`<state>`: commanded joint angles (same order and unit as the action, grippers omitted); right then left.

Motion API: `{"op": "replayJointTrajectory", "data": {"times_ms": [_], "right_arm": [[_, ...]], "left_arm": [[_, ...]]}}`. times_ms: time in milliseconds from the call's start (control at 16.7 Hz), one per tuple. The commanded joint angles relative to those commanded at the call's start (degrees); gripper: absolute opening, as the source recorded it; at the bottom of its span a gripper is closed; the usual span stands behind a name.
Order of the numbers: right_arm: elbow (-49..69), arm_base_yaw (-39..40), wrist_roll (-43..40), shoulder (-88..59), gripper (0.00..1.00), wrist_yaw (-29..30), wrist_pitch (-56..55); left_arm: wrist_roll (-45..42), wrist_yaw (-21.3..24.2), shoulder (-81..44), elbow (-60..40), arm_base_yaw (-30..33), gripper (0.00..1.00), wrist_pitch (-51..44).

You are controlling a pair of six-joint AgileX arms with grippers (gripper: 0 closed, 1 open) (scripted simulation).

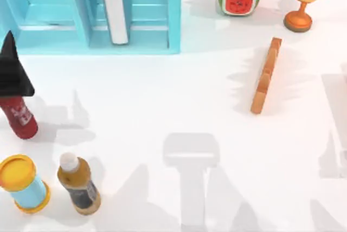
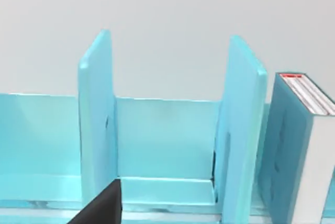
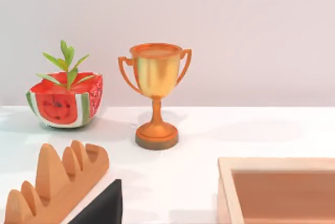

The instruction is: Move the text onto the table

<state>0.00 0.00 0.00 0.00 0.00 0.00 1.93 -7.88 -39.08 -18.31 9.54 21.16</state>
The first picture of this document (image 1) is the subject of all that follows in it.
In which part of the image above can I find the wooden slotted holder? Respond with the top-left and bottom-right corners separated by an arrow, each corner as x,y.
250,37 -> 283,115

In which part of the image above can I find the white book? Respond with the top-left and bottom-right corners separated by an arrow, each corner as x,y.
99,0 -> 129,45

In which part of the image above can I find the brown bottle with white cap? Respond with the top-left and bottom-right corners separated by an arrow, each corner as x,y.
56,152 -> 102,216

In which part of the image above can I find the light blue rack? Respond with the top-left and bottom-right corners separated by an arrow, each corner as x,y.
0,0 -> 182,56

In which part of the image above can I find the red bottle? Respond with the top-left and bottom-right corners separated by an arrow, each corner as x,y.
0,95 -> 39,139

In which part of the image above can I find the orange gold trophy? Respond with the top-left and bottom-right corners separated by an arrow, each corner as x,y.
283,0 -> 334,33

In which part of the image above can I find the blue can with yellow lid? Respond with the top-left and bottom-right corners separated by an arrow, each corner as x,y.
0,154 -> 51,214

